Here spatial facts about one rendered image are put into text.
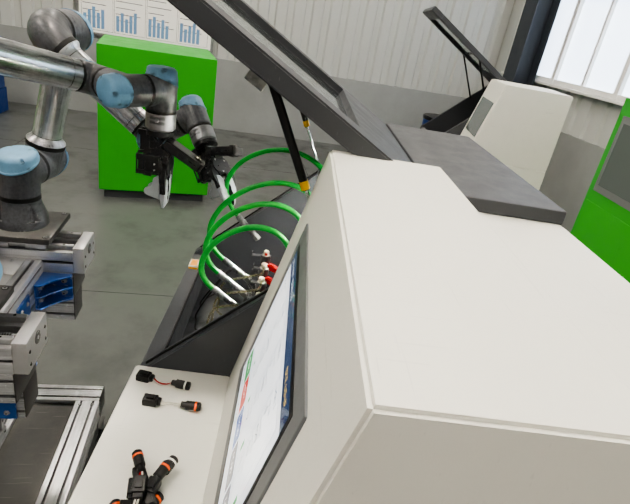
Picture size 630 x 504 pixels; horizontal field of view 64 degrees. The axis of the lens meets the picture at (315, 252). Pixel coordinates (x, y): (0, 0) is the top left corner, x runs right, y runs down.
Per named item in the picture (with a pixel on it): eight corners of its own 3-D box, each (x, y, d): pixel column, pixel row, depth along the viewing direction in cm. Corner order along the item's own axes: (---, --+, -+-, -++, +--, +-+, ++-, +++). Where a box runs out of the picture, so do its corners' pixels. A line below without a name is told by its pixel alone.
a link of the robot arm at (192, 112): (183, 110, 162) (206, 98, 160) (194, 140, 160) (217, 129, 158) (170, 101, 154) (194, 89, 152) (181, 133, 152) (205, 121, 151)
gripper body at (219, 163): (215, 186, 159) (203, 152, 160) (234, 174, 154) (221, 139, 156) (197, 185, 152) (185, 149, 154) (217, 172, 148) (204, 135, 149)
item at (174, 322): (191, 292, 185) (193, 253, 178) (203, 293, 185) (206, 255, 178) (139, 412, 129) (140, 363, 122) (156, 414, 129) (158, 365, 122)
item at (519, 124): (376, 208, 549) (423, 8, 465) (475, 227, 547) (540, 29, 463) (378, 258, 431) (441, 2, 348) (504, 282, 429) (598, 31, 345)
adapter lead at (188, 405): (141, 406, 106) (141, 398, 105) (144, 398, 108) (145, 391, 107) (199, 414, 106) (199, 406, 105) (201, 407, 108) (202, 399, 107)
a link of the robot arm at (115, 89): (86, 101, 118) (127, 100, 126) (114, 112, 112) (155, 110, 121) (85, 66, 115) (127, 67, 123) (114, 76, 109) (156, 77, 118)
